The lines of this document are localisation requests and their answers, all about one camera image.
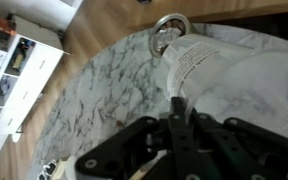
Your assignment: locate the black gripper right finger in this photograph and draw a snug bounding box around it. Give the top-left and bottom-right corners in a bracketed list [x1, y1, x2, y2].
[192, 111, 288, 180]

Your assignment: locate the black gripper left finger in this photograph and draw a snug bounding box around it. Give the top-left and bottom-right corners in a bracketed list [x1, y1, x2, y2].
[75, 96, 202, 180]

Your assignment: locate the clear plastic cup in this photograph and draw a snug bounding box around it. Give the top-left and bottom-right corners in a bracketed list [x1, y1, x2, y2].
[160, 33, 288, 144]

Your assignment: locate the small wooden block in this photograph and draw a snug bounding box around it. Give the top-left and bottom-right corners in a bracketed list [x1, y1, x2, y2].
[128, 149, 168, 180]
[52, 158, 68, 180]

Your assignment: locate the glass bowl with foil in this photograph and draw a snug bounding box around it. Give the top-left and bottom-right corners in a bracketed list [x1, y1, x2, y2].
[147, 13, 196, 59]

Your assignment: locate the small white tube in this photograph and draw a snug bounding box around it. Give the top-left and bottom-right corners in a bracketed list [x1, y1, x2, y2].
[65, 154, 80, 180]

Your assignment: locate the white media cabinet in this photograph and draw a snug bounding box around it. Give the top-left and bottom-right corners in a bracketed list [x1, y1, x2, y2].
[0, 33, 65, 144]

